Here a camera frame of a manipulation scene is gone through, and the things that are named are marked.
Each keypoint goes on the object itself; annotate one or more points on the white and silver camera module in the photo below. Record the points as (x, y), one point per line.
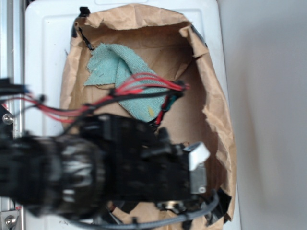
(197, 156)

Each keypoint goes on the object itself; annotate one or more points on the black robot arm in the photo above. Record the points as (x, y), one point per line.
(66, 175)

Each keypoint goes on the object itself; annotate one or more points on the white plastic lid board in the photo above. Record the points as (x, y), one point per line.
(48, 25)

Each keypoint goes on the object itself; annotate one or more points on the black metal corner bracket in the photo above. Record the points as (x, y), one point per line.
(6, 121)

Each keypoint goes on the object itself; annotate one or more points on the silver metal corner bracket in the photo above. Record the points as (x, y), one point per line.
(9, 220)

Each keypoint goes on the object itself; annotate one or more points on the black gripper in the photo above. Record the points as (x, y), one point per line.
(146, 167)

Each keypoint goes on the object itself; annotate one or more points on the aluminium frame rail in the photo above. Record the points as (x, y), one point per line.
(12, 13)

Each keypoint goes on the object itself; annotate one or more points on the teal terry cloth rag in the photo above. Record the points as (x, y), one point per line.
(114, 64)

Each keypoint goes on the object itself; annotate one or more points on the brown paper bag tray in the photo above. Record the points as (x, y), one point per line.
(169, 45)

